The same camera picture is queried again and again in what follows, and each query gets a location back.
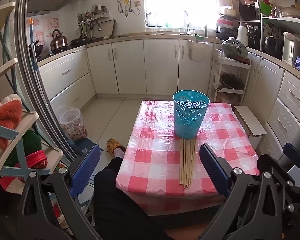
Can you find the black wok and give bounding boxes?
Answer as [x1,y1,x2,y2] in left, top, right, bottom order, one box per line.
[28,44,44,57]

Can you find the grey sliding door frame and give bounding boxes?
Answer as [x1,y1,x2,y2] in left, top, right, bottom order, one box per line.
[14,0,78,165]

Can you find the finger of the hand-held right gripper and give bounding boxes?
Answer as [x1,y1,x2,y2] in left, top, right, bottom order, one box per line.
[283,142,300,172]
[257,153,297,188]

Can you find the white door-hung bin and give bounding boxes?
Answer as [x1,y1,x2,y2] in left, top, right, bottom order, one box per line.
[189,41,211,62]

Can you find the pink patterned wall sticker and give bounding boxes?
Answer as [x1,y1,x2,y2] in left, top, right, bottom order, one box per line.
[27,17,59,47]

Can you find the black countertop appliance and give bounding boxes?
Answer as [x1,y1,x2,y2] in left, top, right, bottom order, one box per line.
[247,24,261,51]

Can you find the person's leg in black pants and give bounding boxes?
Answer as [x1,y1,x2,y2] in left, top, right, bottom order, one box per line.
[93,148,177,240]

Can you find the black frying pan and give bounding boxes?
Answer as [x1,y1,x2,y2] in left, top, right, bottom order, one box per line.
[70,37,95,47]

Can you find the white wooden bench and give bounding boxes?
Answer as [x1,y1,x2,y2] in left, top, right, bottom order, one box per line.
[234,105,267,137]

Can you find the white rolling storage cart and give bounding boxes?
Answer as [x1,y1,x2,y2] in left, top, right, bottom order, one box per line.
[208,55,252,105]

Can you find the kitchen window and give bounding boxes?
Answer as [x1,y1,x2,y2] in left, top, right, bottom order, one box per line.
[143,0,220,29]

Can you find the pink checkered plastic tablecloth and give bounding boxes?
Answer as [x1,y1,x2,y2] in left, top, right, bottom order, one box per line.
[115,100,262,217]

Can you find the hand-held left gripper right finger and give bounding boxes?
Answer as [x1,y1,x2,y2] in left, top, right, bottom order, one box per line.
[199,143,288,240]

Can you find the wall rack with utensils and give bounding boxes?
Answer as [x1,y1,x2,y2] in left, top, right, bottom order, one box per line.
[77,4,110,39]

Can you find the white countertop storage rack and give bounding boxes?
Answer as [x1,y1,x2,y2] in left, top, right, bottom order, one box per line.
[259,16,300,60]

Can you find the red round item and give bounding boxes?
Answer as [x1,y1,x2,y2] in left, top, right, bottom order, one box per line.
[25,149,48,169]

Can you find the range hood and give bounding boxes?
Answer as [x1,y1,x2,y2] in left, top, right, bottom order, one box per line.
[27,0,96,14]

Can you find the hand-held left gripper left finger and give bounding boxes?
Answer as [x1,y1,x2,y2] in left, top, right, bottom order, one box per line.
[16,144,102,240]

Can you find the green knitted item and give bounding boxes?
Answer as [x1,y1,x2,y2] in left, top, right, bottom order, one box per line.
[22,131,42,161]

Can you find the bag of green vegetables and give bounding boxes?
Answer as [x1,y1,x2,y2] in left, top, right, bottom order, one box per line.
[221,37,249,61]

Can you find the dark blue box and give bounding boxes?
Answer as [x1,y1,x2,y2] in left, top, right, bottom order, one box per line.
[74,138,98,155]

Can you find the orange plush toy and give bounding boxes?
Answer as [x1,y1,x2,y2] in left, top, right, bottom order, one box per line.
[0,94,23,130]

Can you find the hanging cutting board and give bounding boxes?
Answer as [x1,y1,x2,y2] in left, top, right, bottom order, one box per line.
[98,19,116,38]

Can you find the yellow patterned slipper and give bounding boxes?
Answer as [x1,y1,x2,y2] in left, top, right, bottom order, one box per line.
[106,138,127,155]

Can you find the black cooking pot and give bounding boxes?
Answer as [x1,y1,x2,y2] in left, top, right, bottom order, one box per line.
[261,35,283,60]

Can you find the blue and white shelf rack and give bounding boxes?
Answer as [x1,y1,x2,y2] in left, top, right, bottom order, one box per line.
[0,2,63,182]

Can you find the clear flower-print trash bin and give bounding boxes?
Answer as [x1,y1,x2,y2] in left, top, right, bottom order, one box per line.
[59,107,88,142]

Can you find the stack of dishes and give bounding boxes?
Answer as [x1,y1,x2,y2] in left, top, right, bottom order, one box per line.
[216,5,238,33]

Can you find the white thermos flask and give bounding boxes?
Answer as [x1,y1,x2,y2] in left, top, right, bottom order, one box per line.
[237,22,249,46]

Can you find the bundle of wooden chopsticks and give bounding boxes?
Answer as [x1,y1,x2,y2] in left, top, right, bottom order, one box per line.
[179,138,197,188]

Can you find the white electric water boiler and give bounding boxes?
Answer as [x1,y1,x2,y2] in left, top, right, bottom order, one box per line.
[282,31,300,66]

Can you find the steel kettle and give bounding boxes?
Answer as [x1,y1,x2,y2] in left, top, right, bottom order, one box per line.
[50,29,69,51]

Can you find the mop pole with orange tip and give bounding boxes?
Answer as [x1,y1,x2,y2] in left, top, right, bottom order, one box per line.
[28,17,42,67]

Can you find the white lower kitchen cabinets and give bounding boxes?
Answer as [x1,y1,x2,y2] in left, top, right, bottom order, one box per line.
[37,39,300,170]

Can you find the blue perforated plastic basket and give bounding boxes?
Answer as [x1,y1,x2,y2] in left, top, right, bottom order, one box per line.
[172,89,210,140]

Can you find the black microwave oven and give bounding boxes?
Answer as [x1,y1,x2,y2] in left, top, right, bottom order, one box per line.
[238,1,261,20]

